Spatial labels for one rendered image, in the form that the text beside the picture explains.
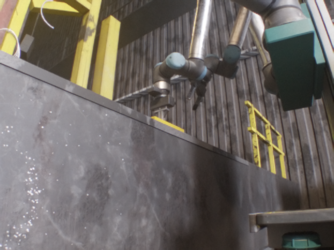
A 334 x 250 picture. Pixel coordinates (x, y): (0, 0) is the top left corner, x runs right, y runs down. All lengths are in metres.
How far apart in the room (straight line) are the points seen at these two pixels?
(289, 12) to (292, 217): 0.66
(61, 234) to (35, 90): 0.40
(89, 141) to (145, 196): 0.31
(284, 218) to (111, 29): 0.99
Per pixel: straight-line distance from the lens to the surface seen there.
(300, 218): 0.69
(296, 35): 0.88
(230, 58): 1.41
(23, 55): 4.25
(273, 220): 0.69
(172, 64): 1.24
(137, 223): 0.92
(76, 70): 1.04
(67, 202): 0.74
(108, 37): 1.13
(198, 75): 1.33
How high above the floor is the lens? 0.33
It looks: 20 degrees up
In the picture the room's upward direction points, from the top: straight up
